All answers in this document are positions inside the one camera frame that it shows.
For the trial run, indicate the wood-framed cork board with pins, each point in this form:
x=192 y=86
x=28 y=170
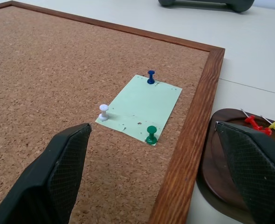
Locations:
x=81 y=93

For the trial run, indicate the light green paper note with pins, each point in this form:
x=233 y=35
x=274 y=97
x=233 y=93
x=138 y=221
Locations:
x=142 y=105

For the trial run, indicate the dark brown wooden tray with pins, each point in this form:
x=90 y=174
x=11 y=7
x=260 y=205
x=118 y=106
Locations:
x=214 y=172

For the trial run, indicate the red push pin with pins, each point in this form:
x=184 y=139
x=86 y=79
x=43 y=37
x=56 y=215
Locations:
x=254 y=123

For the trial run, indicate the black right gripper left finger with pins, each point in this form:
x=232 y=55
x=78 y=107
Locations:
x=46 y=184

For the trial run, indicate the dark grey rounded object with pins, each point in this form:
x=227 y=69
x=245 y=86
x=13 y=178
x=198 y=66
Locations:
x=205 y=3

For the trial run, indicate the blue push pin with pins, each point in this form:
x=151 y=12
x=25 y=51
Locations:
x=151 y=78

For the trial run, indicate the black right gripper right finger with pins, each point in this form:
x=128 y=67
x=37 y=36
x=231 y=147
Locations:
x=254 y=168

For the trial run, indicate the green push pin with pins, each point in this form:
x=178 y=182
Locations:
x=151 y=135

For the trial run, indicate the white push pin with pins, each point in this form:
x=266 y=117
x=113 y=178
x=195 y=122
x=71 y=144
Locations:
x=103 y=112

